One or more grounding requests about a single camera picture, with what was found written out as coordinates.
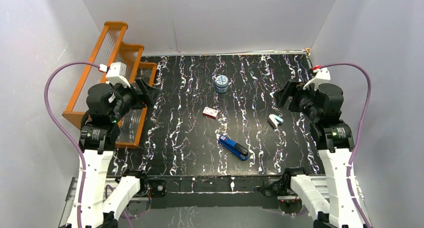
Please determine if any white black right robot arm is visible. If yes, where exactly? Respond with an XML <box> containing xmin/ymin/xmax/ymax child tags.
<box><xmin>274</xmin><ymin>80</ymin><xmax>371</xmax><ymax>228</ymax></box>

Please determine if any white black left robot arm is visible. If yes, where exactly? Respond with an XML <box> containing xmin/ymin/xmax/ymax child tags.
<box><xmin>64</xmin><ymin>78</ymin><xmax>160</xmax><ymax>228</ymax></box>

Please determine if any orange wooden tiered shelf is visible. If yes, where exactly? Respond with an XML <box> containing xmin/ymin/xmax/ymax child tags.
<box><xmin>62</xmin><ymin>21</ymin><xmax>158</xmax><ymax>150</ymax></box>

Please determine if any white light-blue staple remover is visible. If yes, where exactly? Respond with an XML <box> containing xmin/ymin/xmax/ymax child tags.
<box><xmin>268</xmin><ymin>114</ymin><xmax>284</xmax><ymax>129</ymax></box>

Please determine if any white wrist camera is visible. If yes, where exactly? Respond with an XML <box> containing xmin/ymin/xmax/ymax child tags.
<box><xmin>98</xmin><ymin>62</ymin><xmax>131</xmax><ymax>88</ymax></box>
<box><xmin>302</xmin><ymin>65</ymin><xmax>331</xmax><ymax>91</ymax></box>

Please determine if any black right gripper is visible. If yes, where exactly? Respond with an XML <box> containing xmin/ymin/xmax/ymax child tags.
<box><xmin>272</xmin><ymin>79</ymin><xmax>320</xmax><ymax>122</ymax></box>

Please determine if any blue white round tin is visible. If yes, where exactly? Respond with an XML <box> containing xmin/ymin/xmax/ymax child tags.
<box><xmin>214</xmin><ymin>74</ymin><xmax>230</xmax><ymax>94</ymax></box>

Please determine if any red white staples box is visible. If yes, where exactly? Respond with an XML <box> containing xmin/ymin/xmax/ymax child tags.
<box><xmin>202</xmin><ymin>107</ymin><xmax>219</xmax><ymax>119</ymax></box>

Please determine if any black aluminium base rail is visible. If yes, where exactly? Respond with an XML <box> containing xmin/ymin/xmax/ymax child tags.
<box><xmin>64</xmin><ymin>173</ymin><xmax>365</xmax><ymax>217</ymax></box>

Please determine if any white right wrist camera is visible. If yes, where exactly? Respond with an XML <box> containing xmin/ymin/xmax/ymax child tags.
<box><xmin>302</xmin><ymin>65</ymin><xmax>331</xmax><ymax>91</ymax></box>

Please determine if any blue black stapler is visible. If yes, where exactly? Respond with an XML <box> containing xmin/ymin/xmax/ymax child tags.
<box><xmin>218</xmin><ymin>135</ymin><xmax>249</xmax><ymax>161</ymax></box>

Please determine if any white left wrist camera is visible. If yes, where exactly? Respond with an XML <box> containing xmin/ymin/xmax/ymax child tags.
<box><xmin>98</xmin><ymin>62</ymin><xmax>131</xmax><ymax>88</ymax></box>

